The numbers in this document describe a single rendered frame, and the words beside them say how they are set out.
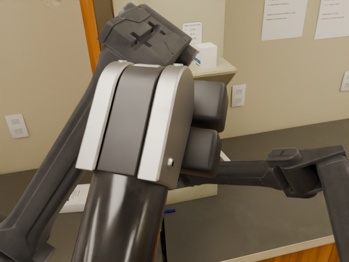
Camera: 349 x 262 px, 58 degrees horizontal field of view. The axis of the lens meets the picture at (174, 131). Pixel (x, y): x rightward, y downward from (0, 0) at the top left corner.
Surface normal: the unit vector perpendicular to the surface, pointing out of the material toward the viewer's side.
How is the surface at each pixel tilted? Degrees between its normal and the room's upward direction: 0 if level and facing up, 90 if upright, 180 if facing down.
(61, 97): 90
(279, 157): 31
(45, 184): 74
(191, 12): 90
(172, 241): 0
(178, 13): 90
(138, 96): 44
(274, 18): 90
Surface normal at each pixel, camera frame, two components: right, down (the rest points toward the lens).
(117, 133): -0.23, -0.28
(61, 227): -0.04, -0.86
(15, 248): -0.11, 0.25
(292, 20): 0.23, 0.48
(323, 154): -0.53, -0.80
